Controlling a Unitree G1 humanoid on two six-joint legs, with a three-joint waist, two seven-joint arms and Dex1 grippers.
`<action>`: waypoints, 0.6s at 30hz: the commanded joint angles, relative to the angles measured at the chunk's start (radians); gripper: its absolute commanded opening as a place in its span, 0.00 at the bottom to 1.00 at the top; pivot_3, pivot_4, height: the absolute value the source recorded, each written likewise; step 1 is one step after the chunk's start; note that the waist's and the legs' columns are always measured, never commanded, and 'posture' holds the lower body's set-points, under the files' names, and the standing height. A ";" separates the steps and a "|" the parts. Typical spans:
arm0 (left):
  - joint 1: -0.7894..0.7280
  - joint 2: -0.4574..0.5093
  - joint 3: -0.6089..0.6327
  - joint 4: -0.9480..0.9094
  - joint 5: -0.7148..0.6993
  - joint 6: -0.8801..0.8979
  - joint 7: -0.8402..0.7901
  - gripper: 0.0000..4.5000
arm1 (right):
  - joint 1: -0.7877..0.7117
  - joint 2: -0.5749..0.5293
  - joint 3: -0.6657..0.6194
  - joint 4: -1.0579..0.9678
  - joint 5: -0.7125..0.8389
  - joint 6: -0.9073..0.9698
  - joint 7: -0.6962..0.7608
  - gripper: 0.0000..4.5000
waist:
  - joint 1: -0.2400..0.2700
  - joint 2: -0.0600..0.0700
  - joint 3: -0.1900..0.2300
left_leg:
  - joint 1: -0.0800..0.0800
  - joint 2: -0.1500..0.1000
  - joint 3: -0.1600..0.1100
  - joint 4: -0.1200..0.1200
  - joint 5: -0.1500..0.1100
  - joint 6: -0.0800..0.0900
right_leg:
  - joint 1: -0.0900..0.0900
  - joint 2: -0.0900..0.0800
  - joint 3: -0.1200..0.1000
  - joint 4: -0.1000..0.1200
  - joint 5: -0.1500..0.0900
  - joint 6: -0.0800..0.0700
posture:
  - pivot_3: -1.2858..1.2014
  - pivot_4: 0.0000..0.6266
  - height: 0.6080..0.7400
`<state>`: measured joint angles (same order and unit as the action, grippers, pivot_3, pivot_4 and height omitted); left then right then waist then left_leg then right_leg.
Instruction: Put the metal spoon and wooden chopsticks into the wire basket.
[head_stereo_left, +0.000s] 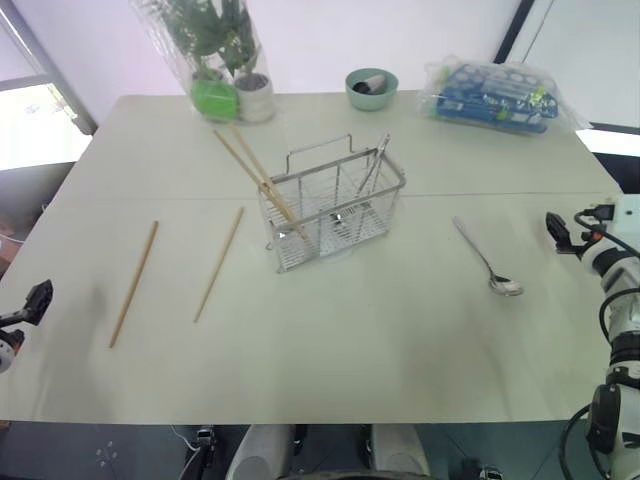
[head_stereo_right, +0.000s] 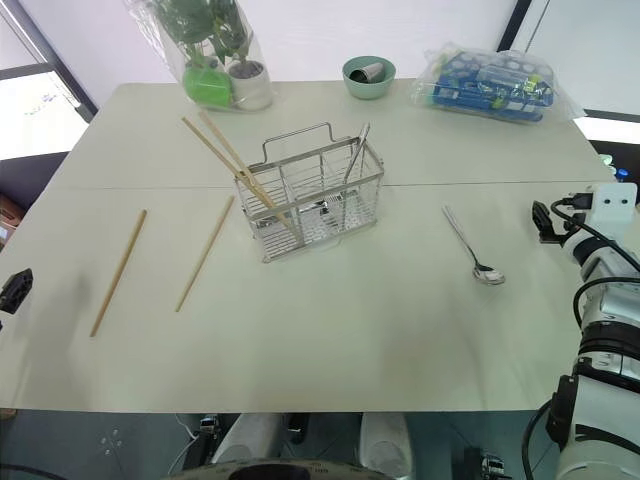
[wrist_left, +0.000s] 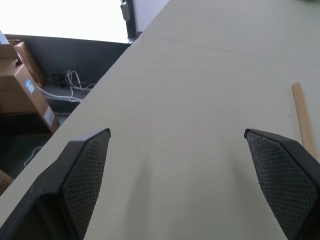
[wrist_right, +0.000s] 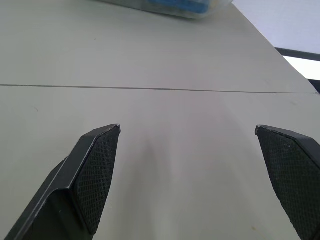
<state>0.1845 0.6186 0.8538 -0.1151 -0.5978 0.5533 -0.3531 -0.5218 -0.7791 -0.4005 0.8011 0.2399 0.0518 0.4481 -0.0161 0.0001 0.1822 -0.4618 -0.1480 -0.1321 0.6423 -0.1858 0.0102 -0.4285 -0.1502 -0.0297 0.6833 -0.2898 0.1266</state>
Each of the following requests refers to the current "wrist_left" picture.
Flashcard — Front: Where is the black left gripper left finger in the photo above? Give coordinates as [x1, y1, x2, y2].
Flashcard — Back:
[0, 128, 112, 240]

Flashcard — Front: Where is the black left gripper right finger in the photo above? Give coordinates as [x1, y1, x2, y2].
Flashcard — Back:
[243, 128, 320, 240]

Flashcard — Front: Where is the wooden chopstick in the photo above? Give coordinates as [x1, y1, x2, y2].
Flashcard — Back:
[291, 82, 318, 161]

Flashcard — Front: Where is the cardboard box corner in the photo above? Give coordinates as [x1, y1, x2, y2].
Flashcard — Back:
[0, 169, 15, 196]

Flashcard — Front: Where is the large brown cardboard box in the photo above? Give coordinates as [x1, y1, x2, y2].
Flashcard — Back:
[0, 57, 60, 134]

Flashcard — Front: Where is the small brown cardboard box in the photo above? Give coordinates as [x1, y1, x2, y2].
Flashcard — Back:
[6, 40, 46, 88]

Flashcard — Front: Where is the white cable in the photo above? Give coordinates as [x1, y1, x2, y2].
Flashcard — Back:
[35, 70, 97, 103]

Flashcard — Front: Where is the dark window frame post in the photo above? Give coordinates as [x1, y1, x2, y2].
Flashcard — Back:
[124, 0, 144, 45]

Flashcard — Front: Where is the grey window handle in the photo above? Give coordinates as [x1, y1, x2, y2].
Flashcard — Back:
[120, 0, 131, 22]

